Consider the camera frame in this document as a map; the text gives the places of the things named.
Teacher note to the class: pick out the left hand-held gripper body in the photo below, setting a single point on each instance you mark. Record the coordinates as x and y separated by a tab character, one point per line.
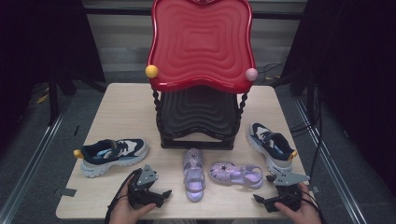
141	189

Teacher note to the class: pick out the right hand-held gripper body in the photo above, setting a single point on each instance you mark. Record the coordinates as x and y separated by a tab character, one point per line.
289	193

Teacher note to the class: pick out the purple jelly sandal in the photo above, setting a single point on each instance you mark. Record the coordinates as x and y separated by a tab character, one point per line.
194	177
233	174

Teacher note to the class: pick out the navy and white sneaker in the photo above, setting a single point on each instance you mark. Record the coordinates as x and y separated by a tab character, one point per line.
274	146
109	155

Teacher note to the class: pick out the red and black shoe rack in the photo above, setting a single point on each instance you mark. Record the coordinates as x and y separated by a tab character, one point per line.
202	46

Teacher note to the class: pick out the person's right hand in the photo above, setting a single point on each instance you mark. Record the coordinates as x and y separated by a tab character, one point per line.
303	216

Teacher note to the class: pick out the person's left hand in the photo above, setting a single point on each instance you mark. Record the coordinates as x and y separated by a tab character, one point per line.
124	214

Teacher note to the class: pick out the grey tape piece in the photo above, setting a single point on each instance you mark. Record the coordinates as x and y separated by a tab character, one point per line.
68	192
315	189

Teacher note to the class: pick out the black stand leg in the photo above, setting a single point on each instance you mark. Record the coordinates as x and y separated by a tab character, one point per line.
53	102

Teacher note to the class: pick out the yellow tape strip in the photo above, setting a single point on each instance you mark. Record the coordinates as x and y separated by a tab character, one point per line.
42	98

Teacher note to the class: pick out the dark curtain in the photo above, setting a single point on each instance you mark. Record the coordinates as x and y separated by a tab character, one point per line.
358	62
31	46

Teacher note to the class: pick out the metal floor rail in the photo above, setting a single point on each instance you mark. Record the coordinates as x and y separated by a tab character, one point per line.
31	163
330	161

